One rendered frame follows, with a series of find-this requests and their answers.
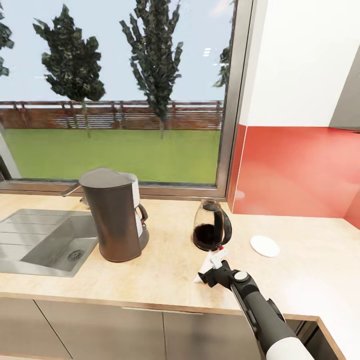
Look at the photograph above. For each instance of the electric kettle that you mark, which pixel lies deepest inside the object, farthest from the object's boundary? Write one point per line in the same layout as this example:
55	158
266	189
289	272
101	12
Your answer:
212	227

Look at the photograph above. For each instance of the saucer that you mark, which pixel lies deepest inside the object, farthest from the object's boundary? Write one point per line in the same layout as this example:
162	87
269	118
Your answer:
265	246

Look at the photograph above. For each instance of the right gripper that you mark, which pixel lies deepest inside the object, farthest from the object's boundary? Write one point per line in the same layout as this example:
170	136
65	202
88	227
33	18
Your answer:
214	275

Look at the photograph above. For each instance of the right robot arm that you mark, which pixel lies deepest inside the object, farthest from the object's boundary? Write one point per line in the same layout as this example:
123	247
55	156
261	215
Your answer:
277	340

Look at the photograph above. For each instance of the cabinet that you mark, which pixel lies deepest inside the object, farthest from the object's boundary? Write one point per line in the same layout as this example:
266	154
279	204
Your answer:
316	343
82	331
346	115

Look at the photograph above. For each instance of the paper coffee filter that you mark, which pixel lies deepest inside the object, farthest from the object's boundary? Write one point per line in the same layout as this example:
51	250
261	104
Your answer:
207	265

